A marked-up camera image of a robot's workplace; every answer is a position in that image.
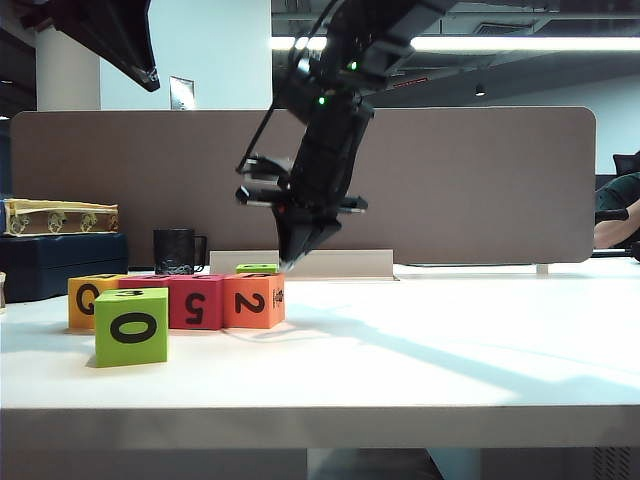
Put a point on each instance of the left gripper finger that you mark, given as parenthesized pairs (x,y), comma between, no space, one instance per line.
(115,35)

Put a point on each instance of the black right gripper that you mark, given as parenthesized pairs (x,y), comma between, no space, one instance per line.
(310,205)

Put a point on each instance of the green block with letter U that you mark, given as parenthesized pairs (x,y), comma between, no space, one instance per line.
(245,269)

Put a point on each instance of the orange block with number 2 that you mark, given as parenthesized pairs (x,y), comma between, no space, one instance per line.
(235,317)

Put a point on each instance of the pink block with number 5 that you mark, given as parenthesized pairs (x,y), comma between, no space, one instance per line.
(180,310)

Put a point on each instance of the pink block with letter T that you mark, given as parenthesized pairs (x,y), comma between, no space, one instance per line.
(145,282)

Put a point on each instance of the green block with letter O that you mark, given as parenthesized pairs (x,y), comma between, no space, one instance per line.
(150,350)

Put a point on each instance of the yellow block with letter Q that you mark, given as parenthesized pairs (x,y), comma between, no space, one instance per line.
(77,312)

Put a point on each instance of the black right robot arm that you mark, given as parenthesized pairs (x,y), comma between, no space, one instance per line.
(335,130)

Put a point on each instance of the black mug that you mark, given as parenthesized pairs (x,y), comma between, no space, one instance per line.
(172,255)

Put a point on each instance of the brown desk divider panel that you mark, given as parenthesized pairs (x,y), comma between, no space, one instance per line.
(475,200)

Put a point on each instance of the yellow patterned box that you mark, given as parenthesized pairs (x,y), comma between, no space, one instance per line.
(60,220)

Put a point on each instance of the red LED ceiling sign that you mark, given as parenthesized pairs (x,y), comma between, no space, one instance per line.
(415,81)

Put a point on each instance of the black ceiling spotlight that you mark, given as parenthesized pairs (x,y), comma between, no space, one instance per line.
(480,91)

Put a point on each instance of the dark blue case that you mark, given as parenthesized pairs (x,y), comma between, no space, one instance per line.
(60,265)

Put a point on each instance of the long ceiling light strip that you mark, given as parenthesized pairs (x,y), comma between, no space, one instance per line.
(525,44)

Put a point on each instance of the person in dark green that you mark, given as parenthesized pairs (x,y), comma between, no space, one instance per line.
(620,200)

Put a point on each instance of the black office chair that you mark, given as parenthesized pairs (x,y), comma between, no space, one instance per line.
(627,162)

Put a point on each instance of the small black device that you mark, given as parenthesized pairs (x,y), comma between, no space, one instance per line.
(636,252)

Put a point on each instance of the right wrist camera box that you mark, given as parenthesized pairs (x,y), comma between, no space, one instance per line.
(267,167)

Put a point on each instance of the paper wall sign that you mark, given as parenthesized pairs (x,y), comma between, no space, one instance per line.
(181,94)

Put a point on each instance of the white divider foot bracket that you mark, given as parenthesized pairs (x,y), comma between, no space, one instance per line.
(542,270)

